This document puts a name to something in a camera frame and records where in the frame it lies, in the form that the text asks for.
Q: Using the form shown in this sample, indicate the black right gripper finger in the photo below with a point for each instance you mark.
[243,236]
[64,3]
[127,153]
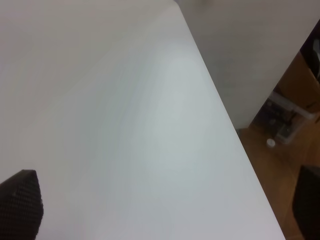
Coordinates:
[21,206]

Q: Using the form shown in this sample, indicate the white bottle cap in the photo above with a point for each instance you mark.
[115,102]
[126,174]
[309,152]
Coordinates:
[270,143]

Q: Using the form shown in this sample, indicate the clear plastic storage bin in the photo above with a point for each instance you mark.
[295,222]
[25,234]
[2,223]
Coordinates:
[281,118]

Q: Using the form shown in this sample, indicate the black object at floor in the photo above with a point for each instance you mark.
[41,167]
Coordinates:
[306,202]

